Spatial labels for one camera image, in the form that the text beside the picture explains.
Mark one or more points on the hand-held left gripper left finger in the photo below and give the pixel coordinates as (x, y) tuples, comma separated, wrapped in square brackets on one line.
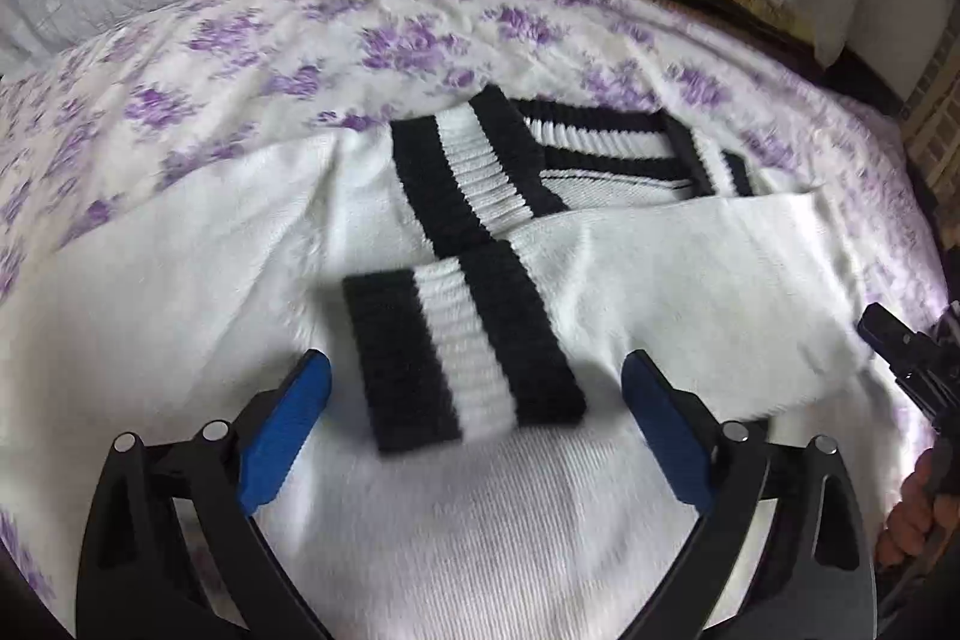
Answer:
[(289, 430)]

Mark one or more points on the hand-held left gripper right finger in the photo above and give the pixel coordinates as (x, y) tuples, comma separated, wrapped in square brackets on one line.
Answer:
[(666, 430)]

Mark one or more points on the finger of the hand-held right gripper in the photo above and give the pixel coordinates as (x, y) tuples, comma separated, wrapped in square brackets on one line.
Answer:
[(889, 332)]

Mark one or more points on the person's right hand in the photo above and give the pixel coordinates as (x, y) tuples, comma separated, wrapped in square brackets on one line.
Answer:
[(904, 512)]

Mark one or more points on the purple floral bedsheet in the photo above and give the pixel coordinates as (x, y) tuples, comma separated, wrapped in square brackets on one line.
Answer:
[(300, 33)]

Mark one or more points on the white sweater with black stripes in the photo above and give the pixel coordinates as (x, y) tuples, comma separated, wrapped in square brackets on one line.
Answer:
[(225, 280)]

